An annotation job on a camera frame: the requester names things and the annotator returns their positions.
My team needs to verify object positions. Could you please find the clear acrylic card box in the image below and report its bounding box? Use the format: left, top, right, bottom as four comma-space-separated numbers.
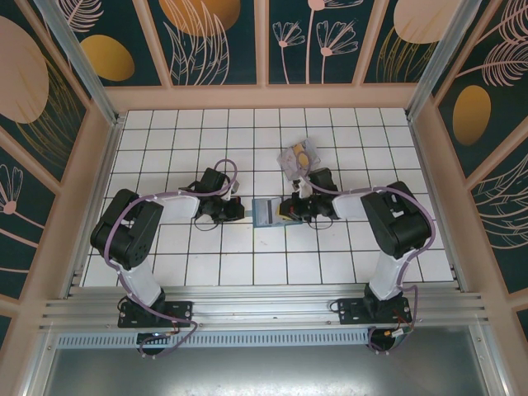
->
278, 139, 323, 181

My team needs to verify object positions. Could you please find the blue card holder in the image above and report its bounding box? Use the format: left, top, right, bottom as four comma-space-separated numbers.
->
250, 196, 302, 229

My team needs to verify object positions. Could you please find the slotted grey cable duct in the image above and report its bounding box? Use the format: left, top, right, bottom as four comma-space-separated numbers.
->
55, 332, 370, 348

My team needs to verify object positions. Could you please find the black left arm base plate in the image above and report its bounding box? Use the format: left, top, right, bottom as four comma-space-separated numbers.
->
118, 295, 195, 329

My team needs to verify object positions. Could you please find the silver credit card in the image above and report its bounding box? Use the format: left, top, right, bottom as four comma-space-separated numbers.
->
305, 140, 323, 164

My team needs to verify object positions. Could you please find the grey metal sheet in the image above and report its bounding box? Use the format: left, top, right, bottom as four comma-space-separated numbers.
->
24, 323, 507, 396

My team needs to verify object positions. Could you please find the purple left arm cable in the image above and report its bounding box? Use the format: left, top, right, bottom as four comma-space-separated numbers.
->
101, 158, 240, 360

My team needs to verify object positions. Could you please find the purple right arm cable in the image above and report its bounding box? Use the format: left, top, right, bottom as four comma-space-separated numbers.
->
295, 150, 436, 356

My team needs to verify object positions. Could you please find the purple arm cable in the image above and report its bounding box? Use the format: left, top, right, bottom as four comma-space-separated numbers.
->
295, 150, 436, 356
101, 158, 240, 360

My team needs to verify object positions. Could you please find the small controller board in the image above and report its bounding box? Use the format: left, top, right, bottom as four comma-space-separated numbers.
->
368, 325, 413, 355
137, 329, 177, 358

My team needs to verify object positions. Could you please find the aluminium frame post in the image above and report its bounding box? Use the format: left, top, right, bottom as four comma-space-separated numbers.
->
32, 0, 125, 127
406, 0, 479, 123

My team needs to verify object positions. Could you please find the aluminium mounting rail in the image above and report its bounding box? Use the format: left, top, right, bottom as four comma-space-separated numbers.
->
39, 284, 492, 333

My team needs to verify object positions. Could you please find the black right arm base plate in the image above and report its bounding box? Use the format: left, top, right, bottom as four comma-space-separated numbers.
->
337, 296, 413, 327

